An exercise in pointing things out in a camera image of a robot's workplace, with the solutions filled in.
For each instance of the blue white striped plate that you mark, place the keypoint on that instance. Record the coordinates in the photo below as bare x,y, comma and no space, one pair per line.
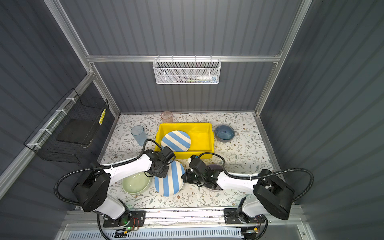
173,182
177,141

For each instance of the white tube in basket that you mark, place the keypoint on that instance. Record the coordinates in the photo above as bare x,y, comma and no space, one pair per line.
207,79

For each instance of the light green bowl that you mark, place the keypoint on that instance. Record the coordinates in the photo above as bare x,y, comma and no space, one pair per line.
135,184

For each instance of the white wire mesh basket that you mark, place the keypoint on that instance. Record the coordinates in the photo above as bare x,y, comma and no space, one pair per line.
184,70

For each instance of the yellow plastic bin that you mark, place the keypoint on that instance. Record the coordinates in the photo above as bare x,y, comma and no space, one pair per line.
201,134

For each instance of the black wire basket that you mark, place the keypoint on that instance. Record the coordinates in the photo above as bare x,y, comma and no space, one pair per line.
68,134

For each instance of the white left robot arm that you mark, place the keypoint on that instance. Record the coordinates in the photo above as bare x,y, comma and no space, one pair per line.
92,189

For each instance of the frosted blue plastic cup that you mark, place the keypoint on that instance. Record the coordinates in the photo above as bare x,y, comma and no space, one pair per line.
139,134

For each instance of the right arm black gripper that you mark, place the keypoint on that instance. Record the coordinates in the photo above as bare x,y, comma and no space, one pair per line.
187,178

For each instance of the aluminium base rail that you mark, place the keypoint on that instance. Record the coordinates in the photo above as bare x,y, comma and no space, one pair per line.
186,224

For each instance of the lavender bowl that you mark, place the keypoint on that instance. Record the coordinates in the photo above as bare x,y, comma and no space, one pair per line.
216,167

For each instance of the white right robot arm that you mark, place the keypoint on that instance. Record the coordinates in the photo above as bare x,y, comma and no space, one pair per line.
267,195

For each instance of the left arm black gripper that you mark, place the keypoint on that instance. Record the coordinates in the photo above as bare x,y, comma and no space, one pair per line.
165,174

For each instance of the pink plastic cup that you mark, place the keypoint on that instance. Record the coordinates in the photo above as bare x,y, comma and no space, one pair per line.
167,117

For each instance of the floral patterned table mat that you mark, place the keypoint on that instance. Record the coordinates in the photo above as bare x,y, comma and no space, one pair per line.
245,153

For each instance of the dark blue bowl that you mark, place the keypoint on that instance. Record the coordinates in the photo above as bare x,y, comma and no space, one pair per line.
224,133

